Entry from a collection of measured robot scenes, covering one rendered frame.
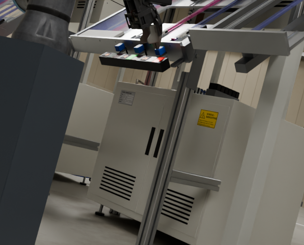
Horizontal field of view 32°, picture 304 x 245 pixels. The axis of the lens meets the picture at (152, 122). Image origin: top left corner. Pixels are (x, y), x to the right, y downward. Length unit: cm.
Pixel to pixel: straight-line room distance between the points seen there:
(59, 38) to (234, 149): 91
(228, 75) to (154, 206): 769
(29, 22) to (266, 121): 76
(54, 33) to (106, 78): 856
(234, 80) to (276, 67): 761
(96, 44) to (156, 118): 39
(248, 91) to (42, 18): 791
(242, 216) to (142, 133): 77
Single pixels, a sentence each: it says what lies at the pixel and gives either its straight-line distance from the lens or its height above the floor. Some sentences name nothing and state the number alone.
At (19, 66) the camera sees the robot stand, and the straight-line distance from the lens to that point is 134.
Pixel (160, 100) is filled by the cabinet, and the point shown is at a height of 56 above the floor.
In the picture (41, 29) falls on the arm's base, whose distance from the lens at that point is 137.
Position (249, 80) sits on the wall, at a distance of 920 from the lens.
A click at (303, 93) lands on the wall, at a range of 895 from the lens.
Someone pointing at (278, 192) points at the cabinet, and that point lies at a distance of 232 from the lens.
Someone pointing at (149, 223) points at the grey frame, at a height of 13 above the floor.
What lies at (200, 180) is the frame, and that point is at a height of 30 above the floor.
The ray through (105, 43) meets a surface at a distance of 209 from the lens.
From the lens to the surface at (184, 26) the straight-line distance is 198.
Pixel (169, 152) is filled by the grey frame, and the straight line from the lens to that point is 171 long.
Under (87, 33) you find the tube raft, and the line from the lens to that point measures 226.
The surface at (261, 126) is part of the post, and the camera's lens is 165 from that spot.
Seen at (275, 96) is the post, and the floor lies 62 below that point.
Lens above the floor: 40
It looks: 2 degrees up
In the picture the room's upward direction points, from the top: 15 degrees clockwise
